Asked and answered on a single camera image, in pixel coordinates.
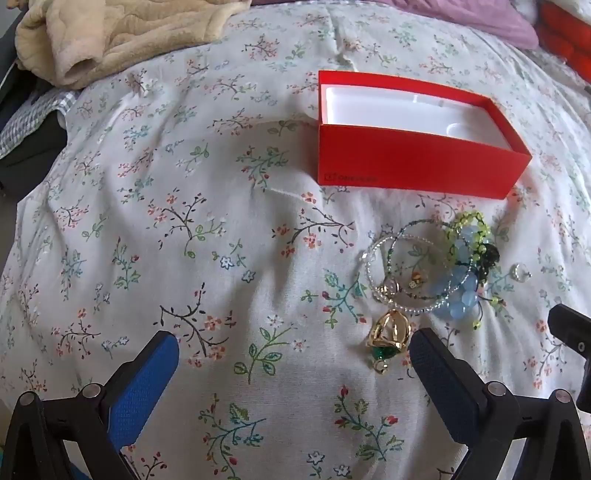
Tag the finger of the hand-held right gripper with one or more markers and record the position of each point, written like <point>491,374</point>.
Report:
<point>570,325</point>

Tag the orange plush cushion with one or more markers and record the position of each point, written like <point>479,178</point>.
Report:
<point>565,32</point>

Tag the checked grey cloth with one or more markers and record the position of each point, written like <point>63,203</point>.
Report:
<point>32,115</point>

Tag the red cardboard box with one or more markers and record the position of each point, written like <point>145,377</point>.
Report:
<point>415,161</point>

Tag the purple quilted blanket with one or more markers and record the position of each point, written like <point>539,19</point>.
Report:
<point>461,14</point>

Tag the beige fleece blanket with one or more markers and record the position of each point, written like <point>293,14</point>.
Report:
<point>115,32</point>

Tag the black cloth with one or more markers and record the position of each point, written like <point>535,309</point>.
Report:
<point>27,161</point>

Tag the floral bed sheet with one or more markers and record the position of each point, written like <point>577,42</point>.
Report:
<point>207,194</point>

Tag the gold jewellery with green gem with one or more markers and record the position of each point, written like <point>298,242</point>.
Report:
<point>390,334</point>

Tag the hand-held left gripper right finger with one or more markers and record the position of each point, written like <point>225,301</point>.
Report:
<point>438,383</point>

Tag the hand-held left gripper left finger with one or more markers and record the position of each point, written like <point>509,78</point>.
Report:
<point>143,392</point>

